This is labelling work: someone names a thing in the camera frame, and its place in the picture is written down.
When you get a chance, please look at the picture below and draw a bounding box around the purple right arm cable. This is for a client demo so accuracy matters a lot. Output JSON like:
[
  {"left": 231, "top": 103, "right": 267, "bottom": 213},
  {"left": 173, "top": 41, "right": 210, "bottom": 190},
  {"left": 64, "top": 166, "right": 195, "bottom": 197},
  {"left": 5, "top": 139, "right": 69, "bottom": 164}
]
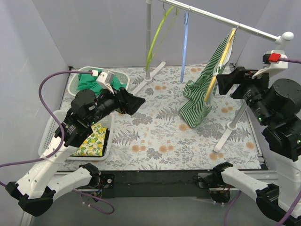
[{"left": 223, "top": 57, "right": 301, "bottom": 226}]

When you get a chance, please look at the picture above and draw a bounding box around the green plastic hanger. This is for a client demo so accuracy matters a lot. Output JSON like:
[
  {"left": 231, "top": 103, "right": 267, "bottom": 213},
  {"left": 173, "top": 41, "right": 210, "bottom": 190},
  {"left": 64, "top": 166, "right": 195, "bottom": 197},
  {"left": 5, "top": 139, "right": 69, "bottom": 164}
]
[{"left": 145, "top": 0, "right": 179, "bottom": 72}]

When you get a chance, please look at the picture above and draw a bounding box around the blue plastic hanger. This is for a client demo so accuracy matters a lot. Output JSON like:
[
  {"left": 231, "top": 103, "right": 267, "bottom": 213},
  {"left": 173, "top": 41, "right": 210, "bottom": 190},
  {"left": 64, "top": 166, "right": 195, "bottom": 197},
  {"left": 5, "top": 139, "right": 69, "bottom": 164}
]
[{"left": 180, "top": 12, "right": 189, "bottom": 82}]

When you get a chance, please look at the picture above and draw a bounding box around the lemon print folded cloth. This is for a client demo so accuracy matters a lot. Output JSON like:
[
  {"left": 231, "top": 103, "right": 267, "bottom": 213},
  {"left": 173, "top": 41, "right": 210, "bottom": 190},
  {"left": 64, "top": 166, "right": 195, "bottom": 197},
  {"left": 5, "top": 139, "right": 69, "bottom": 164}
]
[{"left": 71, "top": 123, "right": 106, "bottom": 157}]

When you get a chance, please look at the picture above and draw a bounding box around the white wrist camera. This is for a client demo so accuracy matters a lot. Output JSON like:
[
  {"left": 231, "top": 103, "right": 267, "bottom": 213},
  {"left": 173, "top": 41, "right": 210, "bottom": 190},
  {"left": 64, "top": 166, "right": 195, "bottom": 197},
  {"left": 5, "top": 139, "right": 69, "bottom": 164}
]
[
  {"left": 91, "top": 69, "right": 115, "bottom": 93},
  {"left": 252, "top": 50, "right": 288, "bottom": 79}
]

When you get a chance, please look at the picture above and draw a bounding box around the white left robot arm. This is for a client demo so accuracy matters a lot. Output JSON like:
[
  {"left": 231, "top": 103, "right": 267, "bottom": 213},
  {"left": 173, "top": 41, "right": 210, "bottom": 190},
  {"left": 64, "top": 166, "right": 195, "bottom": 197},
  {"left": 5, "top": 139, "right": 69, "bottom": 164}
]
[{"left": 5, "top": 88, "right": 145, "bottom": 217}]

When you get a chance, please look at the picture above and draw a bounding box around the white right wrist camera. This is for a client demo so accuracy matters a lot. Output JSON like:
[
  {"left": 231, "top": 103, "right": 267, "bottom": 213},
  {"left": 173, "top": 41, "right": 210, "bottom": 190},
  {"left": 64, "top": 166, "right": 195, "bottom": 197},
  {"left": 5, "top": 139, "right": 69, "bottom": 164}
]
[{"left": 252, "top": 50, "right": 288, "bottom": 79}]

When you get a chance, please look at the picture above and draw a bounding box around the white metal clothes rack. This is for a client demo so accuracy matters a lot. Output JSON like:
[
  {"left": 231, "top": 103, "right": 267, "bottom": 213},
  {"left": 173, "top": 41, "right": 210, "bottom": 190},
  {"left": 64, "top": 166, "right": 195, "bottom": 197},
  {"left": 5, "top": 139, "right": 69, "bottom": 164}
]
[{"left": 133, "top": 0, "right": 294, "bottom": 153}]

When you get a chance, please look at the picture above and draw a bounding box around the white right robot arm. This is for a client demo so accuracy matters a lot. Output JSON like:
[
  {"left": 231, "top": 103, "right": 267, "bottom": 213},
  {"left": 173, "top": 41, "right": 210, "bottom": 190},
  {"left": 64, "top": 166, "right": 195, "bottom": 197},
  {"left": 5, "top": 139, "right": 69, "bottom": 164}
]
[{"left": 212, "top": 67, "right": 301, "bottom": 226}]

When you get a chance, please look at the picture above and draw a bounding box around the pale green oval basket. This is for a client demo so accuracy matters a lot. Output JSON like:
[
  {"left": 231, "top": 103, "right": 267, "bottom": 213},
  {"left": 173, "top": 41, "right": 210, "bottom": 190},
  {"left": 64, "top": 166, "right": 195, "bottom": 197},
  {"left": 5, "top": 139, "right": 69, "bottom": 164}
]
[{"left": 67, "top": 66, "right": 130, "bottom": 96}]

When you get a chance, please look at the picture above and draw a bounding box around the yellow plastic hanger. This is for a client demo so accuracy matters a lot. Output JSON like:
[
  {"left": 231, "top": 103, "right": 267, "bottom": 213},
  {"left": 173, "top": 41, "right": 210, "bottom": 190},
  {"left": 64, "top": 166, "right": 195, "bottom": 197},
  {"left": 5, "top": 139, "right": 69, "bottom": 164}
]
[{"left": 204, "top": 24, "right": 239, "bottom": 102}]

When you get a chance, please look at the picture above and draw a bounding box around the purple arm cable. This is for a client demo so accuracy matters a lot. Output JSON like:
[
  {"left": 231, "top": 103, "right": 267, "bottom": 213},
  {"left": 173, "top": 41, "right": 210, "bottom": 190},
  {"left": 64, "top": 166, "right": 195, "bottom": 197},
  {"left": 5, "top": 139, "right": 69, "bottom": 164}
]
[
  {"left": 0, "top": 70, "right": 115, "bottom": 215},
  {"left": 223, "top": 57, "right": 301, "bottom": 226}
]

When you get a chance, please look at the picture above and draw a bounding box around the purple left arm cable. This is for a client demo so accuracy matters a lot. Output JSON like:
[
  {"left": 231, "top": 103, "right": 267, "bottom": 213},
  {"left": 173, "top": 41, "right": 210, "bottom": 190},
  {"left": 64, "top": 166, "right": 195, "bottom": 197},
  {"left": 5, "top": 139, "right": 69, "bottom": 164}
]
[{"left": 0, "top": 70, "right": 115, "bottom": 215}]

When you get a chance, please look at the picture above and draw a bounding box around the green white striped tank top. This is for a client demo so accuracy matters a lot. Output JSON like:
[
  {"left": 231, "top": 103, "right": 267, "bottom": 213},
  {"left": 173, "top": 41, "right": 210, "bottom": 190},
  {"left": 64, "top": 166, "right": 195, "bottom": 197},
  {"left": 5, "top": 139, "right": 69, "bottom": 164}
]
[{"left": 180, "top": 29, "right": 235, "bottom": 128}]

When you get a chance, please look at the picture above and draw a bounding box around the white plastic laundry basket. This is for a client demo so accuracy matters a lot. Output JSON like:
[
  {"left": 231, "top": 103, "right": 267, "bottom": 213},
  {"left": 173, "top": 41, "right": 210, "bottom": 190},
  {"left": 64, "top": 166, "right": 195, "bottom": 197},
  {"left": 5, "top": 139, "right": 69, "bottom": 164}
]
[{"left": 38, "top": 113, "right": 114, "bottom": 161}]

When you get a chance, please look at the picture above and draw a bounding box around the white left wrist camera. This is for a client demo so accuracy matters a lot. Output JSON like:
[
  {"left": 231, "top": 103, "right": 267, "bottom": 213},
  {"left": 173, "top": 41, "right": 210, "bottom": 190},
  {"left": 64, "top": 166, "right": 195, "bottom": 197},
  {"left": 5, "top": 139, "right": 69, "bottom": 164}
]
[{"left": 91, "top": 69, "right": 115, "bottom": 93}]

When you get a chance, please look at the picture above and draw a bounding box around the black folded cloth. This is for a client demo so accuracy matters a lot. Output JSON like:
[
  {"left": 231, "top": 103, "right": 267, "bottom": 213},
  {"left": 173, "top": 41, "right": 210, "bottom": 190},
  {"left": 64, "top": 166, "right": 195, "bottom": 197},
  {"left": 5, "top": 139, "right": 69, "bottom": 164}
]
[{"left": 102, "top": 128, "right": 110, "bottom": 157}]

